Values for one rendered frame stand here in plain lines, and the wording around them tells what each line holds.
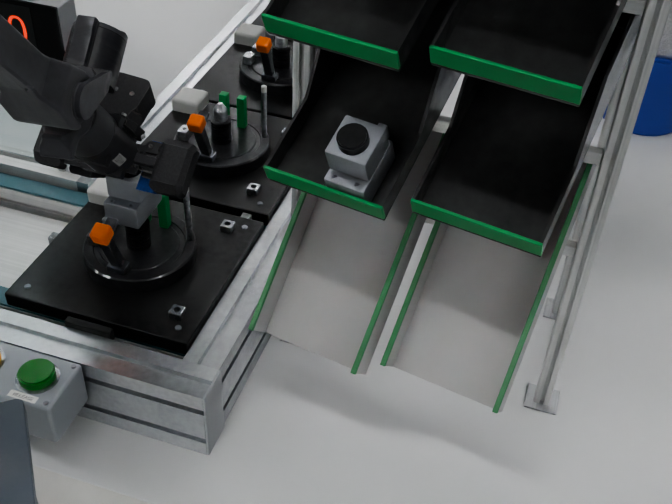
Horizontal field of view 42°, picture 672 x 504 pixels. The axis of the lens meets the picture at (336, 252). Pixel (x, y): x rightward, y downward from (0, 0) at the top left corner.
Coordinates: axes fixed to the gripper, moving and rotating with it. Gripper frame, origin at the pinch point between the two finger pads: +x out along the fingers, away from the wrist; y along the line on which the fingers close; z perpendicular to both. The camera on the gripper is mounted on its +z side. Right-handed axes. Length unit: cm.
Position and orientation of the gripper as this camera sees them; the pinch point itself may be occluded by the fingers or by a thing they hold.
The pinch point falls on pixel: (132, 168)
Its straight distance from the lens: 107.8
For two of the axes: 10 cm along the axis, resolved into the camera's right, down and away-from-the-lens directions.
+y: -9.5, -2.4, 2.1
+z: 2.8, -9.4, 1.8
